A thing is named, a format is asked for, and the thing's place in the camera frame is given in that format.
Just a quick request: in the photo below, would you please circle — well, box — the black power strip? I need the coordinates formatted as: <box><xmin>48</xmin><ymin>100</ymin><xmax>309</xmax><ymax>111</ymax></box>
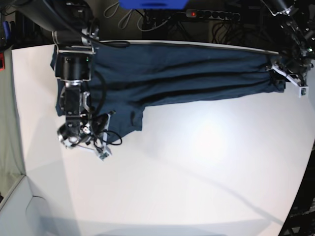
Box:
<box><xmin>185</xmin><ymin>9</ymin><xmax>241</xmax><ymax>21</ymax></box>

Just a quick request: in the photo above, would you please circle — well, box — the red box at edge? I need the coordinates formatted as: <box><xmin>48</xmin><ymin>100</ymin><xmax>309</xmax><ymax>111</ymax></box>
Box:
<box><xmin>0</xmin><ymin>53</ymin><xmax>5</xmax><ymax>71</ymax></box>

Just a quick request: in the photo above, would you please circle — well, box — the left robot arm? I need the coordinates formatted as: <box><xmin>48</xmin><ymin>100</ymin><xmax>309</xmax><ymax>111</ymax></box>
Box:
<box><xmin>262</xmin><ymin>0</ymin><xmax>315</xmax><ymax>87</ymax></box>

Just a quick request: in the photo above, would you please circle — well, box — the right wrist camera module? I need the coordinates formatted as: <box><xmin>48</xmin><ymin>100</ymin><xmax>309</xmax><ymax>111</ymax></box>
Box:
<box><xmin>78</xmin><ymin>113</ymin><xmax>116</xmax><ymax>162</ymax></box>

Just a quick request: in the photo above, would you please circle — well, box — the light grey storage bin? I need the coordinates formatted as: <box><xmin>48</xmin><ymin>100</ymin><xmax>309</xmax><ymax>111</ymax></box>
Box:
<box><xmin>0</xmin><ymin>173</ymin><xmax>82</xmax><ymax>236</ymax></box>

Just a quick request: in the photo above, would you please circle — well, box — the grey looped cable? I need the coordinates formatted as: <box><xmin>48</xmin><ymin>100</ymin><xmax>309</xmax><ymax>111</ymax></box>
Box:
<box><xmin>103</xmin><ymin>0</ymin><xmax>135</xmax><ymax>29</ymax></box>

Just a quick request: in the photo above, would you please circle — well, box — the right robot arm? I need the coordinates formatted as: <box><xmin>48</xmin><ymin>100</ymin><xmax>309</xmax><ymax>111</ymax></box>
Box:
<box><xmin>13</xmin><ymin>0</ymin><xmax>130</xmax><ymax>158</ymax></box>

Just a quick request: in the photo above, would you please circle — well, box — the green cloth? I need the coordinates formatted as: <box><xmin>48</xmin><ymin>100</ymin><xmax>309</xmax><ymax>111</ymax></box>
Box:
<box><xmin>0</xmin><ymin>49</ymin><xmax>26</xmax><ymax>199</ymax></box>

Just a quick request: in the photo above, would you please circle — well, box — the dark blue t-shirt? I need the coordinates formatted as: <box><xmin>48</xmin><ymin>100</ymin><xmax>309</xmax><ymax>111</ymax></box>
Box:
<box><xmin>50</xmin><ymin>42</ymin><xmax>287</xmax><ymax>143</ymax></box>

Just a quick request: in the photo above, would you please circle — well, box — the blue plastic box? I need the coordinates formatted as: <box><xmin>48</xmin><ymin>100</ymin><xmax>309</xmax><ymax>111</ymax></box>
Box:
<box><xmin>119</xmin><ymin>0</ymin><xmax>188</xmax><ymax>9</ymax></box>

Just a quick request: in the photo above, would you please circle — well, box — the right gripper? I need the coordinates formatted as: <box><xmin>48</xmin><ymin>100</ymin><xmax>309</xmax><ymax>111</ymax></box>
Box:
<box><xmin>57</xmin><ymin>118</ymin><xmax>94</xmax><ymax>149</ymax></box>

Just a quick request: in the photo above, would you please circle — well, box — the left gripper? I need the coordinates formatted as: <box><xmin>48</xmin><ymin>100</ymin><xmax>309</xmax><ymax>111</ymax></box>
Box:
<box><xmin>270</xmin><ymin>56</ymin><xmax>314</xmax><ymax>80</ymax></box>

